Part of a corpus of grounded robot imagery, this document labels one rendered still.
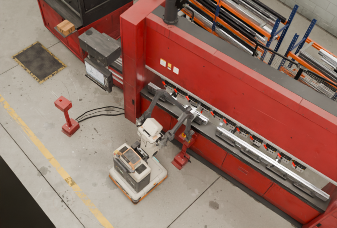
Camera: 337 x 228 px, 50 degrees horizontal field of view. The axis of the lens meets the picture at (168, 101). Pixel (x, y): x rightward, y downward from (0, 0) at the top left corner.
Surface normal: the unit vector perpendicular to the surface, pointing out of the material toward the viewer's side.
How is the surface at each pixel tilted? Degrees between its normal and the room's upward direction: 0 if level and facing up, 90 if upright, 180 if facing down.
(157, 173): 0
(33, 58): 0
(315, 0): 90
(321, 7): 90
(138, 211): 0
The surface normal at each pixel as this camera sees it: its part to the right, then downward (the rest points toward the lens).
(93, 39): 0.07, -0.56
